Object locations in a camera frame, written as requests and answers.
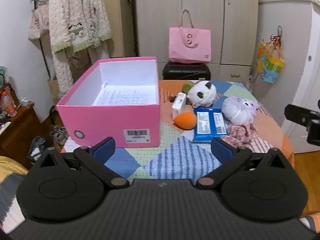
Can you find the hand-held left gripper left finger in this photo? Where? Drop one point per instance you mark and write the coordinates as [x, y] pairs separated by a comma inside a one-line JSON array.
[[103, 148]]

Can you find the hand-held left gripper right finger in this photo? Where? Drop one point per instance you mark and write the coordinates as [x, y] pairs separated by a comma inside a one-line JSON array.
[[221, 148]]

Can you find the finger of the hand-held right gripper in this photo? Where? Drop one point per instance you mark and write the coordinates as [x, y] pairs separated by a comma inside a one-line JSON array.
[[297, 115]]

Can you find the pink floral scrunchie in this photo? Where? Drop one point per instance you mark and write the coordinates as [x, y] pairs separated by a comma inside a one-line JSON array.
[[240, 135]]

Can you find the pink cardboard box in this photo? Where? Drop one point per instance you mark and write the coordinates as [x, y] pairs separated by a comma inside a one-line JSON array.
[[100, 122]]

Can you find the purple plush toy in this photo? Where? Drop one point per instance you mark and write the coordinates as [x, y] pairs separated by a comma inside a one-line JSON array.
[[235, 110]]

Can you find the green makeup sponge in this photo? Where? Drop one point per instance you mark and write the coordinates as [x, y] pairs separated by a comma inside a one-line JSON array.
[[186, 87]]

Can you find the blue wet wipes pack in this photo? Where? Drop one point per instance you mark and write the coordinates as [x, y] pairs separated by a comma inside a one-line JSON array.
[[205, 138]]

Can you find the orange makeup sponge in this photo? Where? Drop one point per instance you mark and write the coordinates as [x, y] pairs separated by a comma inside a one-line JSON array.
[[186, 121]]

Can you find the patchwork tablecloth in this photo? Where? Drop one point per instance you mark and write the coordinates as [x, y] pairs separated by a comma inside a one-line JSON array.
[[175, 155]]

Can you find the grey sneakers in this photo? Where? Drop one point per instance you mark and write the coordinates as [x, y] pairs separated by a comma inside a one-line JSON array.
[[58, 132]]

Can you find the colourful hanging gift bag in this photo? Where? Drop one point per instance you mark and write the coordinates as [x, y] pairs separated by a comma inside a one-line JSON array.
[[271, 67]]

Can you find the white printed paper sheet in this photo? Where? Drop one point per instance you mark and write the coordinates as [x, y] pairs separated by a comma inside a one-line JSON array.
[[125, 96]]

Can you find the panda plush toy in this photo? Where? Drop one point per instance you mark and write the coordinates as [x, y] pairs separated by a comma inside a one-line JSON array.
[[202, 92]]

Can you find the white tissue packet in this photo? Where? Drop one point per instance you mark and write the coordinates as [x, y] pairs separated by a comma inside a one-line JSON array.
[[178, 105]]

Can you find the dark shoes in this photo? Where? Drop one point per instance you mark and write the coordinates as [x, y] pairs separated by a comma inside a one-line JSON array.
[[36, 147]]

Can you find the brown paper bag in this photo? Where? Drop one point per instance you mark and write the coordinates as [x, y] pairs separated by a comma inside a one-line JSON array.
[[53, 90]]

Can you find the wooden nightstand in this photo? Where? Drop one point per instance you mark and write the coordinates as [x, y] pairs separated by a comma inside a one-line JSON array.
[[22, 130]]

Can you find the black suitcase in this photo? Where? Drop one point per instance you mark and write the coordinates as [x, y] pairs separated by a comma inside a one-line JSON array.
[[185, 72]]

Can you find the fluffy cream pajama pants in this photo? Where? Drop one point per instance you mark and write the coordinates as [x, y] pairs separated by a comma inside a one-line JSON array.
[[65, 65]]

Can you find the yellow grey quilt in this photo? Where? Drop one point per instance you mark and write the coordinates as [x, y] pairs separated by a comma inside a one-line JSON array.
[[10, 180]]

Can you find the pink tote bag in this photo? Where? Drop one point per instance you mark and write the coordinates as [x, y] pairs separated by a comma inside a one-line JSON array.
[[185, 52]]

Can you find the black clothes rack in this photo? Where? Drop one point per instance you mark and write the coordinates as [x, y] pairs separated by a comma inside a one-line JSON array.
[[135, 30]]

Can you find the white green plastic bag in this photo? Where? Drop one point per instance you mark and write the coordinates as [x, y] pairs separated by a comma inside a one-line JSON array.
[[3, 75]]

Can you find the beige tall cabinet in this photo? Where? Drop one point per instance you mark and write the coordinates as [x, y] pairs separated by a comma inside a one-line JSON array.
[[120, 17]]

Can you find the grey wardrobe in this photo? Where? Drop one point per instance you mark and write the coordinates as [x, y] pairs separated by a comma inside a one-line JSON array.
[[212, 5]]

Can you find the cream canvas tote bag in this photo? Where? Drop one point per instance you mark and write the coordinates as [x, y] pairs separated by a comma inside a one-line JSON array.
[[37, 25]]

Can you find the fluffy cream pajama jacket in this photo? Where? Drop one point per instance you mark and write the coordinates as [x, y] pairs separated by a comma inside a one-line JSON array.
[[75, 10]]

